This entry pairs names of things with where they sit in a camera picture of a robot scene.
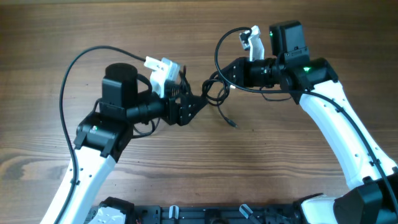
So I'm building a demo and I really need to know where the black cable bundle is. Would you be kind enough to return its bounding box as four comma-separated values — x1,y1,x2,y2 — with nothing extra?
177,65,239,129

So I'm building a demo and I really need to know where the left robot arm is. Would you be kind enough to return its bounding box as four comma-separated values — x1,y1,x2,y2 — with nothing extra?
41,63,207,223

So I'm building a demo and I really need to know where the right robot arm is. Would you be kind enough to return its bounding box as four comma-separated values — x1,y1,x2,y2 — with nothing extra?
217,21,397,223

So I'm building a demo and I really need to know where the right camera black cable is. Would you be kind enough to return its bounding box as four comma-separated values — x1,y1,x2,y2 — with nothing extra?
214,26,398,224

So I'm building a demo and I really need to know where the camera black cable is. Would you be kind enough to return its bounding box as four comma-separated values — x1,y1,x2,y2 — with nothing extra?
214,26,398,224
52,45,147,224

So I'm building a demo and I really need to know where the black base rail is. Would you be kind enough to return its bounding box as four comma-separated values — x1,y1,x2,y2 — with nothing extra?
85,204,305,224

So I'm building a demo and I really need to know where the left camera black cable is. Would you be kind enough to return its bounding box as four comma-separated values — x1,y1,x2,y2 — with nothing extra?
52,45,147,224

